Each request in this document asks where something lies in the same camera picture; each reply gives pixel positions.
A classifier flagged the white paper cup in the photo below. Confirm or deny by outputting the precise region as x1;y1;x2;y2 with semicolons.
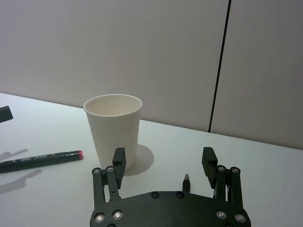
83;94;143;170

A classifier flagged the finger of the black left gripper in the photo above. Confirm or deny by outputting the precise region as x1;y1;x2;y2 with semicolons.
0;106;14;123

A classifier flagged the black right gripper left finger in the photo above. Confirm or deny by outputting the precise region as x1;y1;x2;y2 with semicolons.
91;147;127;209

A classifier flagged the black pen with dark tip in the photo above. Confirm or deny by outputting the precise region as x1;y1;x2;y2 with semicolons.
182;174;192;192

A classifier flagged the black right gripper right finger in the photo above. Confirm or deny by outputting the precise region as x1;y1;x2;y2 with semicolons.
200;147;242;210

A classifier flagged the black marker with pink end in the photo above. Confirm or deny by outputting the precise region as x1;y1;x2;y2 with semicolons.
0;149;84;174

